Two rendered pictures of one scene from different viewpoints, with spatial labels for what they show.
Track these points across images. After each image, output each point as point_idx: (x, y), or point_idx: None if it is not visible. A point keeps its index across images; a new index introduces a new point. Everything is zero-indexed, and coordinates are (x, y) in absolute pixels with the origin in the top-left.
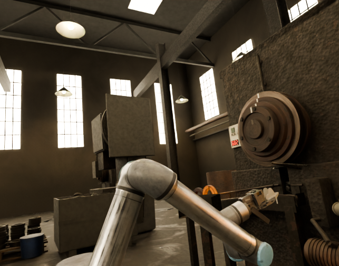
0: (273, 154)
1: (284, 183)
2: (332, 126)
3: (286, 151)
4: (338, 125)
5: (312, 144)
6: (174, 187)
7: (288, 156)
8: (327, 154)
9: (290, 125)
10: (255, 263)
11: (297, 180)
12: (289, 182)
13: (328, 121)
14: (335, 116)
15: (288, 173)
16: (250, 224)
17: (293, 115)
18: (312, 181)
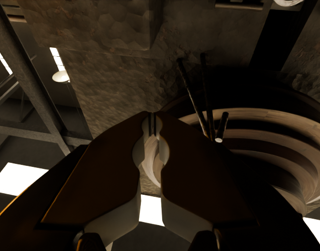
0: (227, 139)
1: (306, 5)
2: (128, 103)
3: None
4: (119, 100)
5: (171, 87)
6: None
7: (188, 117)
8: (144, 62)
9: (155, 164)
10: None
11: (230, 19)
12: (284, 6)
13: (133, 110)
14: (122, 113)
15: (255, 47)
16: None
17: (150, 167)
18: (119, 43)
